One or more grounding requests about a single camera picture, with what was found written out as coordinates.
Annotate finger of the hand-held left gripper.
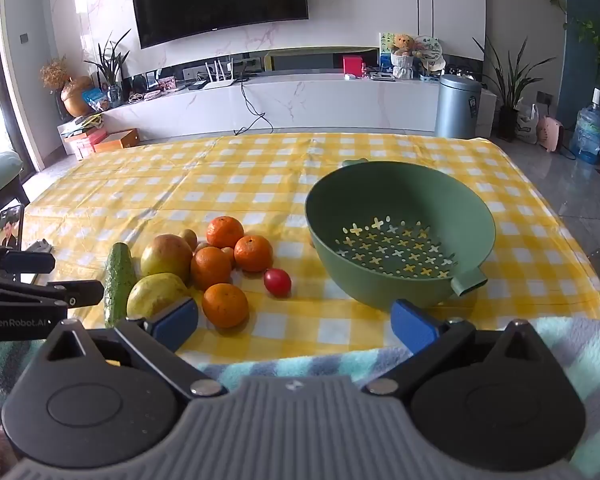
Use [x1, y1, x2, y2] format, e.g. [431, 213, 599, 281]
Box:
[0, 276, 105, 309]
[0, 247, 56, 277]

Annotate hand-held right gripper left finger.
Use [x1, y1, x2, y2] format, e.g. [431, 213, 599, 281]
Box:
[42, 296, 228, 401]

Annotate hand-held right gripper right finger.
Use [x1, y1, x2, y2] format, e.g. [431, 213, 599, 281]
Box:
[362, 299, 548, 401]

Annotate orange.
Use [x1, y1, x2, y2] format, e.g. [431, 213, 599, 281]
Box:
[234, 234, 274, 273]
[206, 216, 245, 249]
[190, 246, 232, 292]
[202, 283, 250, 329]

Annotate yellow lemons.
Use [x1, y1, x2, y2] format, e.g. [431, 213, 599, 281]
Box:
[140, 233, 194, 283]

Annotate green cucumber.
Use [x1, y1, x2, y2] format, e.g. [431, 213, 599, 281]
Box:
[103, 242, 138, 329]

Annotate red cherry tomato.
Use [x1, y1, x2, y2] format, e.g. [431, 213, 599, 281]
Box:
[263, 268, 292, 298]

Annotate green plastic colander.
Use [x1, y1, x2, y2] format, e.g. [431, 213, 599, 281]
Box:
[305, 158, 497, 311]

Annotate smartphone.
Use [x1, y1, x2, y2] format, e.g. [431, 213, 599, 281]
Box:
[0, 203, 25, 251]

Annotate pink cardboard box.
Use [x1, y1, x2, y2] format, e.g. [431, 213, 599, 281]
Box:
[72, 130, 108, 160]

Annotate stack of papers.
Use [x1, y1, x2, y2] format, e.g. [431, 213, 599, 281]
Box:
[57, 114, 105, 138]

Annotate orange cardboard box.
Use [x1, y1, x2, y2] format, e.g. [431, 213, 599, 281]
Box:
[92, 129, 140, 153]

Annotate yellow checkered tablecloth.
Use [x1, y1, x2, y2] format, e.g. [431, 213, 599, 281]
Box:
[22, 132, 600, 356]

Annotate brown gourd vase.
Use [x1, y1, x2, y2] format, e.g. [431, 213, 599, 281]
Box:
[60, 76, 97, 118]

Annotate blue snack bag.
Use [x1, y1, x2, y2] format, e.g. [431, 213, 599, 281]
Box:
[82, 87, 112, 111]

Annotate dried flower bunch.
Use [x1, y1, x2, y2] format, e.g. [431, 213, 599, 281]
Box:
[40, 56, 72, 92]

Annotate green plant in glass vase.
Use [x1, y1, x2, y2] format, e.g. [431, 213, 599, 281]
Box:
[84, 29, 132, 108]

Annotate silver-blue trash can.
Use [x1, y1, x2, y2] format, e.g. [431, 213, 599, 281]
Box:
[434, 74, 482, 139]

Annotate long-leaf plant in black pot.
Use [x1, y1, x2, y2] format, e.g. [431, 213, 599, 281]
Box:
[472, 35, 558, 142]

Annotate white plastic bag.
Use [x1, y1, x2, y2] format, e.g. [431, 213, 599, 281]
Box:
[515, 102, 540, 145]

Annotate white marble media cabinet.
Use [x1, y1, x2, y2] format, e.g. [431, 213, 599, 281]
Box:
[102, 67, 498, 143]

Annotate small pink fan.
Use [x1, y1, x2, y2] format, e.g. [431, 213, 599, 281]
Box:
[536, 115, 566, 152]

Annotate white router with antennas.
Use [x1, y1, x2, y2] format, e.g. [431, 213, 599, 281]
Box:
[202, 60, 243, 90]

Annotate blue water jug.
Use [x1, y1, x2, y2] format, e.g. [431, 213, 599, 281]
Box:
[570, 87, 600, 165]

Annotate round printed hand fan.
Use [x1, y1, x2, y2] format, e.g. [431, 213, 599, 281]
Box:
[411, 35, 443, 61]

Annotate blue-green picture card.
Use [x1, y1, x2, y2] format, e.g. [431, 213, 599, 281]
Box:
[378, 31, 396, 68]

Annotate brown teddy bear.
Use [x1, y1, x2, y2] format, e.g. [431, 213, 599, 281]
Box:
[390, 33, 417, 57]

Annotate black power cable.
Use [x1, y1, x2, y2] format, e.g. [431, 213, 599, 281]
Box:
[232, 77, 275, 136]

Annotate black wall television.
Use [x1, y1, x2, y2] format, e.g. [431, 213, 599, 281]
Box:
[129, 0, 311, 51]

